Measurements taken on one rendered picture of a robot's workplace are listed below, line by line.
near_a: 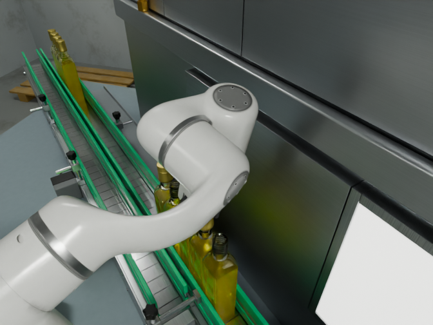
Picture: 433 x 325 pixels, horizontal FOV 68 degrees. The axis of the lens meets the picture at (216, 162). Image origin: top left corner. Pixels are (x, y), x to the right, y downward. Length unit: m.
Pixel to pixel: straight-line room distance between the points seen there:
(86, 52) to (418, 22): 4.34
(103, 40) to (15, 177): 3.03
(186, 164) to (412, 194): 0.27
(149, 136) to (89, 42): 4.13
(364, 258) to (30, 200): 1.18
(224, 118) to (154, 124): 0.08
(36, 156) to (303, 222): 1.28
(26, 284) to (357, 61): 0.43
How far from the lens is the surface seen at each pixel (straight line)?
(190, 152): 0.34
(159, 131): 0.37
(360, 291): 0.59
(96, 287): 1.07
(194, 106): 0.39
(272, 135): 0.56
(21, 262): 0.34
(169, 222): 0.32
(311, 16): 0.50
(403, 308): 0.55
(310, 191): 0.54
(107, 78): 3.85
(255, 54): 0.60
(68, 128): 1.51
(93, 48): 4.48
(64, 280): 0.35
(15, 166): 1.61
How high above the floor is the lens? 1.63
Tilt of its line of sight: 39 degrees down
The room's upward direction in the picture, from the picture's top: straight up
